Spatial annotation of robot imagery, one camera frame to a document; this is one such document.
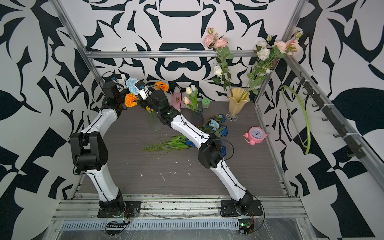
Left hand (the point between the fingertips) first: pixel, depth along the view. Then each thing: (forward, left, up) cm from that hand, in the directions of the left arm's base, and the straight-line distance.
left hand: (140, 81), depth 87 cm
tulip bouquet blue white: (-4, -30, -5) cm, 31 cm away
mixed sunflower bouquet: (-17, +1, +3) cm, 17 cm away
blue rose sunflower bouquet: (-21, -49, -23) cm, 58 cm away
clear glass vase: (-30, -12, -1) cm, 32 cm away
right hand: (-10, -1, +5) cm, 12 cm away
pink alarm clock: (-20, -71, -29) cm, 79 cm away
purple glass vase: (-12, -33, -22) cm, 42 cm away
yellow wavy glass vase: (-1, -60, -14) cm, 62 cm away
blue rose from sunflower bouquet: (-7, -51, -27) cm, 58 cm away
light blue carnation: (-18, -42, -19) cm, 50 cm away
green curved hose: (-43, -79, -5) cm, 90 cm away
